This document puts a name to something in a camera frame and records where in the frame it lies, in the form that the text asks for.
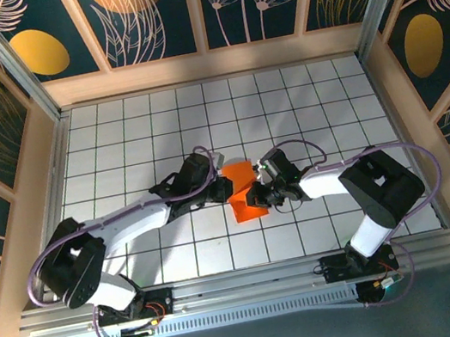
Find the orange cloth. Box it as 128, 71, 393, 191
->
220, 157, 272, 226

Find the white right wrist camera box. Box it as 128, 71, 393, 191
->
251, 160, 271, 185

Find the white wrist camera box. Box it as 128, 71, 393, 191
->
251, 160, 271, 185
208, 149, 227, 171

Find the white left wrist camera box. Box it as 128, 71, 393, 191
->
208, 149, 227, 171

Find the long aluminium mounting rail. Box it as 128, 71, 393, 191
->
11, 229, 450, 337

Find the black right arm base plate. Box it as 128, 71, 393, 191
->
318, 243, 401, 285

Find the grey slotted cable duct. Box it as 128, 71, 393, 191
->
59, 284, 363, 337

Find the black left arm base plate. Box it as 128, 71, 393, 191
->
94, 286, 177, 328

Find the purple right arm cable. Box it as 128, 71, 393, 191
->
272, 113, 450, 321

